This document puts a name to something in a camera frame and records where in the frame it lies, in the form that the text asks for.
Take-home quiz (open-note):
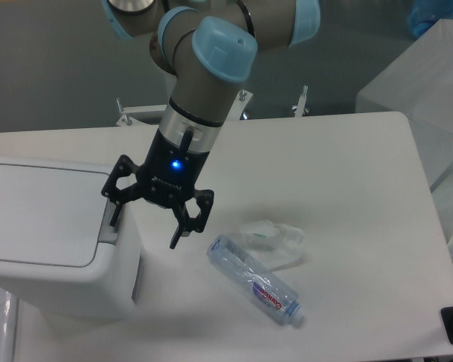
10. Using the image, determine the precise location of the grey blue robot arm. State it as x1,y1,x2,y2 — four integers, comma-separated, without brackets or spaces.
101,1,321,245

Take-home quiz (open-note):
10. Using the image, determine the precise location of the crumpled clear plastic wrapper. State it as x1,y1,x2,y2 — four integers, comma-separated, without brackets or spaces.
239,219,307,271

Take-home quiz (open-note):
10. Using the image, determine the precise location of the translucent plastic cover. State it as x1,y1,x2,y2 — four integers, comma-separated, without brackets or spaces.
356,20,453,262

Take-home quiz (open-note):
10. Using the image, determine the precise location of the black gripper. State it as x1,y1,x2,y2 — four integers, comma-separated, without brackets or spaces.
100,128,215,250

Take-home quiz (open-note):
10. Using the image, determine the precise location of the white trash can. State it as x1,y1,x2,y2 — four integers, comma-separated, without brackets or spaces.
0,156,143,318

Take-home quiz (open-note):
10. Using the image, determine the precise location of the clear plastic water bottle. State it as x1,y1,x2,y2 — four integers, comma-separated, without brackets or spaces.
206,235,304,327

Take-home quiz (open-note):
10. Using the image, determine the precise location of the blue water jug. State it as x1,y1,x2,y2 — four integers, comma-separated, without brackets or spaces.
407,0,453,38

